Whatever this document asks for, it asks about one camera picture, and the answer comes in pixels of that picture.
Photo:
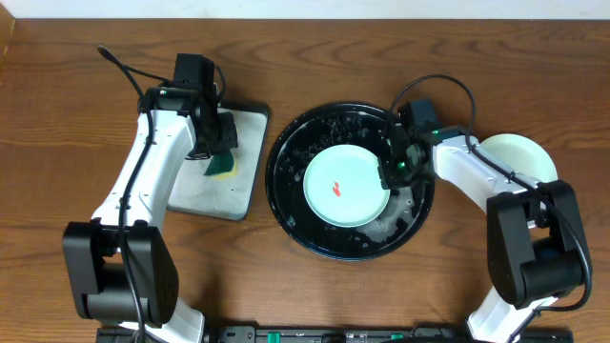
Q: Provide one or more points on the black round tray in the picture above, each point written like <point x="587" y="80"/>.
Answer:
<point x="309" y="134"/>

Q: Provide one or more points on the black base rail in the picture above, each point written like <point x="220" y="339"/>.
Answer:
<point x="245" y="334"/>

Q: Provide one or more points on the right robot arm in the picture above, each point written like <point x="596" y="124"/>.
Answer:
<point x="536" y="247"/>

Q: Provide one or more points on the green yellow sponge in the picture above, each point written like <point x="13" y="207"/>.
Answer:
<point x="222" y="166"/>

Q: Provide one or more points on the light green plate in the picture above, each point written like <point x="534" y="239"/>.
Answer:
<point x="522" y="155"/>
<point x="342" y="186"/>

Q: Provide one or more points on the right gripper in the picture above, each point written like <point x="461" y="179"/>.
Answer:
<point x="388" y="178"/>

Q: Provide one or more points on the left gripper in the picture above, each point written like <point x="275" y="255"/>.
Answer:
<point x="221" y="135"/>

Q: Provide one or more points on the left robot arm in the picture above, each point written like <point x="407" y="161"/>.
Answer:
<point x="119" y="266"/>

